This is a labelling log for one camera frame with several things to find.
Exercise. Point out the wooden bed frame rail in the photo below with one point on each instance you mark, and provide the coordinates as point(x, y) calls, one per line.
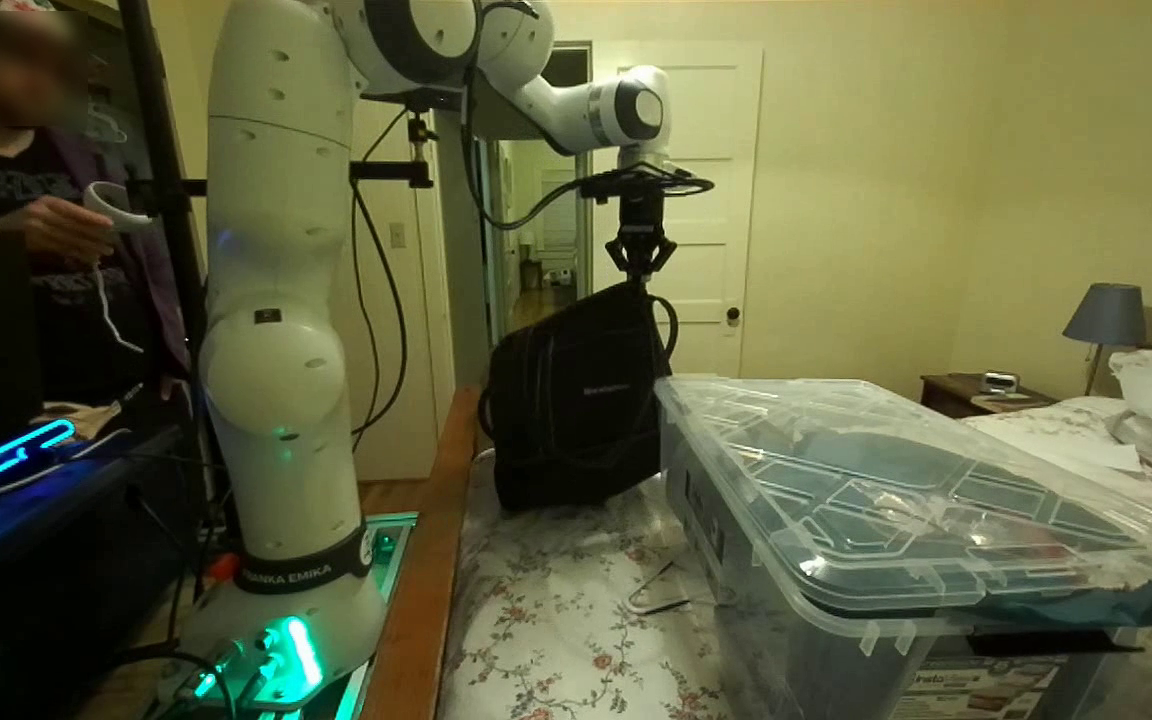
point(410, 655)

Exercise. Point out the teal cloth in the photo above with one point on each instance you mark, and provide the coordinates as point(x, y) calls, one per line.
point(1074, 610)

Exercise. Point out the white panel door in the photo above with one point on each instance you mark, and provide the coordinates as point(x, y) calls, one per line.
point(712, 104)

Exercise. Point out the bedside lamp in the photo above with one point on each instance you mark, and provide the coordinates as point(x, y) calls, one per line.
point(1105, 316)

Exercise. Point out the floral bed sheet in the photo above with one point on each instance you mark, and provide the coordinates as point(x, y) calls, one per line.
point(595, 614)

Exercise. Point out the clear plastic storage tote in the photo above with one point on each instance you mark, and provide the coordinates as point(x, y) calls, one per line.
point(851, 532)

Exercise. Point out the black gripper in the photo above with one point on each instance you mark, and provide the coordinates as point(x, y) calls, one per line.
point(642, 245)

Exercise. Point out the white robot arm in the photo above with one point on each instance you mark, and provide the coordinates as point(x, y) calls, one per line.
point(286, 83)

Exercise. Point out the seated person with cap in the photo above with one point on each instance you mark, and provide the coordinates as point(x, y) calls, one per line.
point(105, 303)

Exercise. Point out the wooden nightstand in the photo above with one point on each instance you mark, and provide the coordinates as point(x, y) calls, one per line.
point(970, 394)

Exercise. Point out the black shopping bag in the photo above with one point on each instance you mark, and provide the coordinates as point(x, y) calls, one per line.
point(573, 401)

